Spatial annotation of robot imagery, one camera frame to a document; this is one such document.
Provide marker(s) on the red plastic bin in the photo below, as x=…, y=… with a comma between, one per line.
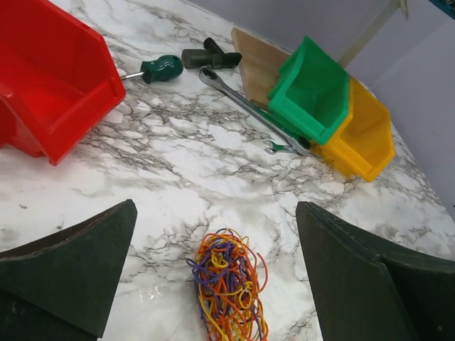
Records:
x=58, y=79

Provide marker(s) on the wooden board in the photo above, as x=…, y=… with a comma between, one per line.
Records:
x=259, y=65

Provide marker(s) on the black T-handle tool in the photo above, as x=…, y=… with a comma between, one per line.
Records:
x=211, y=56

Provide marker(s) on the yellow plastic bin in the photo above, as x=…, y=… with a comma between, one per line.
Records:
x=362, y=145

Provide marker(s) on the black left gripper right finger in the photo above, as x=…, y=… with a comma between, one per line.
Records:
x=368, y=288

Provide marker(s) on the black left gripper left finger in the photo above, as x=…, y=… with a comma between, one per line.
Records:
x=62, y=287

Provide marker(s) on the small silver wrench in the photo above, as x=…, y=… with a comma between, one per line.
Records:
x=273, y=148

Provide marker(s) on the green plastic bin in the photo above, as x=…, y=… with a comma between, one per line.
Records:
x=311, y=93

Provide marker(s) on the silver ratchet wrench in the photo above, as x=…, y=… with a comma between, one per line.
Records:
x=211, y=79

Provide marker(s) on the green handled screwdriver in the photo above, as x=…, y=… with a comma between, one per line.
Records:
x=162, y=69

